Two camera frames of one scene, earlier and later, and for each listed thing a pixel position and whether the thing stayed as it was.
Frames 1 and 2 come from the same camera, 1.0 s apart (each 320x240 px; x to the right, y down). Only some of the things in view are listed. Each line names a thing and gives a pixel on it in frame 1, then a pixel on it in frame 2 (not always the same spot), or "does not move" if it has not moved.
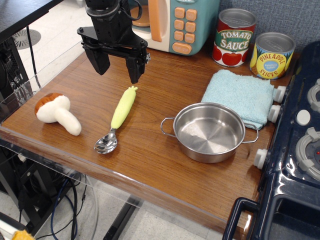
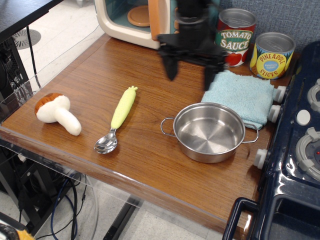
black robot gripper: [112, 33] -> [195, 41]
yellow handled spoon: [106, 143] does not move
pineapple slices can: [271, 55] does not move
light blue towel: [253, 97] does not move
